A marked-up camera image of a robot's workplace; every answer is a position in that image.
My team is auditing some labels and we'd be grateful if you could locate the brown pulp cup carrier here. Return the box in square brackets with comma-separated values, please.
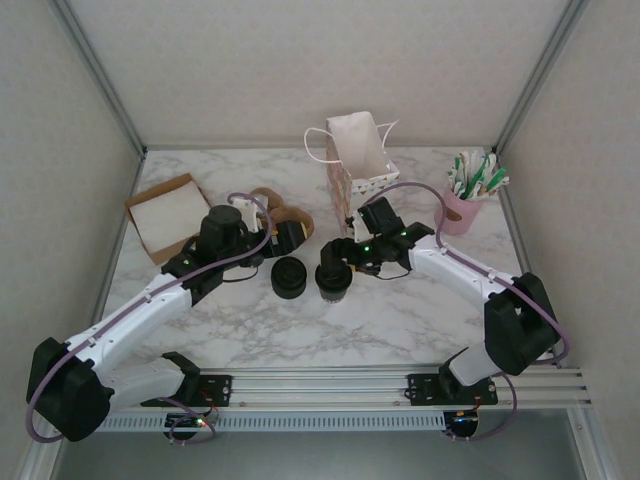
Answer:
[248, 186, 317, 242]

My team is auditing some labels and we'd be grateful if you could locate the black plastic cup lid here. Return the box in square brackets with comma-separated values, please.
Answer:
[314, 267, 352, 297]

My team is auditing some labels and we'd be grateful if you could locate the patterned paper gift bag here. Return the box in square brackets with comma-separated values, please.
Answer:
[303, 111, 401, 240]

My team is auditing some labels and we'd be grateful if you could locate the black cup lid stack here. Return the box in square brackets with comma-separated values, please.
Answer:
[269, 256, 307, 301]

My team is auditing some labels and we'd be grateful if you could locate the white paper napkin stack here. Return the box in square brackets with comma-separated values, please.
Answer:
[129, 180, 211, 251]

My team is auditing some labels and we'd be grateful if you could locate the brown cardboard napkin box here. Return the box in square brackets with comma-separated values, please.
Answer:
[123, 172, 214, 266]

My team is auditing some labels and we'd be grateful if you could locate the pink stirrer holder cup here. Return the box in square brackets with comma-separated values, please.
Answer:
[433, 185, 485, 236]

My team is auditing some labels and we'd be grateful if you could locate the small controller circuit board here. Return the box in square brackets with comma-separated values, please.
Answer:
[444, 409, 481, 427]
[164, 412, 211, 431]

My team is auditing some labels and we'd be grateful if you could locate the thin aluminium wall rail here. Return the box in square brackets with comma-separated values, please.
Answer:
[142, 143, 497, 152]

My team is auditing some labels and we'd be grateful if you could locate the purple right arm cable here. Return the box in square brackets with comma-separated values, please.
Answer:
[358, 180, 574, 444]

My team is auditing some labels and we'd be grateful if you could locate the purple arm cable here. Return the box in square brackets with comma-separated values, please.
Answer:
[24, 192, 276, 446]
[358, 180, 574, 444]

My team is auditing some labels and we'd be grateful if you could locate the aluminium table side rail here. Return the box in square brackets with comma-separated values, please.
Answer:
[492, 148, 561, 369]
[74, 149, 147, 372]

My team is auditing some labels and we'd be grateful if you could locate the wide aluminium mounting rail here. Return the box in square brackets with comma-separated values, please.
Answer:
[52, 368, 587, 414]

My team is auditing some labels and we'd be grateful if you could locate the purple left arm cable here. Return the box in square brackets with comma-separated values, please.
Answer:
[24, 192, 276, 446]

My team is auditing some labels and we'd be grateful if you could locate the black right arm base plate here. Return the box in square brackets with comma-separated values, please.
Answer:
[407, 372, 500, 407]

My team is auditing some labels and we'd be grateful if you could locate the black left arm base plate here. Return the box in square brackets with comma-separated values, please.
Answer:
[197, 373, 234, 407]

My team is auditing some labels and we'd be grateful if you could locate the white slotted cable duct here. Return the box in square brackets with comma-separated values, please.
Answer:
[99, 412, 447, 432]

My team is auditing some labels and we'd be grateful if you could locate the aluminium frame post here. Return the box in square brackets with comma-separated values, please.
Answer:
[48, 0, 147, 155]
[491, 0, 596, 155]

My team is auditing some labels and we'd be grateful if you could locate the aluminium lower frame bar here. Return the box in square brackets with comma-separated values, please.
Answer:
[569, 405, 619, 480]
[19, 439, 61, 480]

